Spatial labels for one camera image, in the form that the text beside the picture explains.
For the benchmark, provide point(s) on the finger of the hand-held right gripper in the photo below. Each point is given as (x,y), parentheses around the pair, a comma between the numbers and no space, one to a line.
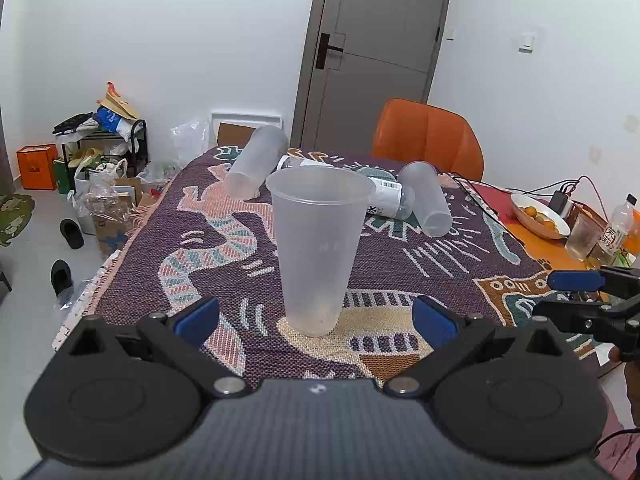
(575,280)
(580,316)

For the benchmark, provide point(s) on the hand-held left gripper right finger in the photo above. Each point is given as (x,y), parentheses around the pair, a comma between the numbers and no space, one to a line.
(434,324)

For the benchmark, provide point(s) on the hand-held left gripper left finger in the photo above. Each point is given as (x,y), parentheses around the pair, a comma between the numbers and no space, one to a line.
(197,321)

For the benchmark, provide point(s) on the translucent plastic cup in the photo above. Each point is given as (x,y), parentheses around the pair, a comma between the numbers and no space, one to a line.
(315,240)
(427,200)
(252,165)

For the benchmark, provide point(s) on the person's right hand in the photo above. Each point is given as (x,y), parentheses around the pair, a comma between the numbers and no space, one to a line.
(633,390)

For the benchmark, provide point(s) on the clear drinking glass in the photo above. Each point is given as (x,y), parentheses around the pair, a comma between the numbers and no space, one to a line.
(582,240)

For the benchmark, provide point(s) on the orange table mat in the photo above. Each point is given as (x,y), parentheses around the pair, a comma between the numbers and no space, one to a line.
(537,252)

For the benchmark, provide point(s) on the orange fruit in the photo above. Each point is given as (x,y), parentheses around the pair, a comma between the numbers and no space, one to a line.
(548,225)
(530,209)

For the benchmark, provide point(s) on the yellow-capped drink bottle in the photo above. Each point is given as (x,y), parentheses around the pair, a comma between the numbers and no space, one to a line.
(616,232)

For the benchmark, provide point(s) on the printed woven blanket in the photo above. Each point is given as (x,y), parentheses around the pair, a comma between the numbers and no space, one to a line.
(400,270)

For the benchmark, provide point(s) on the black power adapter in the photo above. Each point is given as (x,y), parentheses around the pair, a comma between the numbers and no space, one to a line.
(561,202)

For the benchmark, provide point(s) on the white bowl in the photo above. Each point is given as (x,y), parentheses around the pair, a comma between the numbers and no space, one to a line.
(522,220)

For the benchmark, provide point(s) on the cardboard box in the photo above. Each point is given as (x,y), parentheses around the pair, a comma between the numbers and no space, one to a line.
(112,230)

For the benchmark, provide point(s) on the clear bottle with white label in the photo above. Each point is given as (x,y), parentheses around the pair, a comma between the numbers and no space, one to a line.
(380,192)

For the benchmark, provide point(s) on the pink clothing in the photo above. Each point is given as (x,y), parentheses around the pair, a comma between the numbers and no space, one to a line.
(620,452)

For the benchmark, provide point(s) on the black slipper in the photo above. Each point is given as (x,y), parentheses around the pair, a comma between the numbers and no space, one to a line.
(72,234)
(62,276)

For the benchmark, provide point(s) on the white plastic bag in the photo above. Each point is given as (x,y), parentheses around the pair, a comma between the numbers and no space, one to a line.
(102,175)

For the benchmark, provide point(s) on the clear plastic bag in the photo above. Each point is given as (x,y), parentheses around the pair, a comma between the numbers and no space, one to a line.
(190,140)

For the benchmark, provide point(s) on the orange chair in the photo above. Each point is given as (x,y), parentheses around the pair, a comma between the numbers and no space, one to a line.
(425,137)

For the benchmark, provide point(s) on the black shelf rack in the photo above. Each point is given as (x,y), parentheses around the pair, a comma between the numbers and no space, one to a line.
(136,142)

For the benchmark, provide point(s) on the cardboard sheet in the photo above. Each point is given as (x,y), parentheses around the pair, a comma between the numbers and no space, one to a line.
(234,134)

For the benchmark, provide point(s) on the green shopping bag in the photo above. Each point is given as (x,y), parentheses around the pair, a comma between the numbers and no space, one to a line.
(62,177)

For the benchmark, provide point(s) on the green floor mat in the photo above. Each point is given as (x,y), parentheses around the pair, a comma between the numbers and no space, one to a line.
(15,220)

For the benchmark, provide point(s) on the blue and white bag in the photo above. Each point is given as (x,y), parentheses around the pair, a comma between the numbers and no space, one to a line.
(111,120)

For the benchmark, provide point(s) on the orange shopping bag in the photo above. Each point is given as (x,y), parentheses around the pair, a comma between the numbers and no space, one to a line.
(36,167)

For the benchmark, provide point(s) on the brown paper bag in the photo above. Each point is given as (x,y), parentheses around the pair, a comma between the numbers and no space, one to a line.
(117,102)

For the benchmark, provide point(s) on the grey door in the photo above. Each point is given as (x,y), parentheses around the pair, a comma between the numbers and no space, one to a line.
(380,35)

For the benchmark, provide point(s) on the white frame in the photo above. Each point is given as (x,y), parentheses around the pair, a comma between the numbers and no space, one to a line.
(247,117)

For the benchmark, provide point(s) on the white light switch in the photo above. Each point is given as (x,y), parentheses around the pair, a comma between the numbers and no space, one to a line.
(527,41)

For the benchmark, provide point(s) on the small white wall switch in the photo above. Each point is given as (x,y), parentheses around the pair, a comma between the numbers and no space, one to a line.
(450,32)

